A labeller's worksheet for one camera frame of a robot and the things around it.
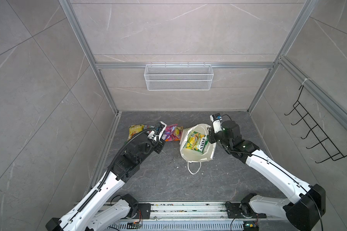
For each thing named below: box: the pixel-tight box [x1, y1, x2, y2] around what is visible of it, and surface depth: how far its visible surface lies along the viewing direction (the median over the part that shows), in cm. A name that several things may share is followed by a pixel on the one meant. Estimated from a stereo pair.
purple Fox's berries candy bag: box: [163, 123, 184, 142], surface depth 100 cm
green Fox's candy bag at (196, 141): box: [183, 130, 209, 154], surface depth 97 cm
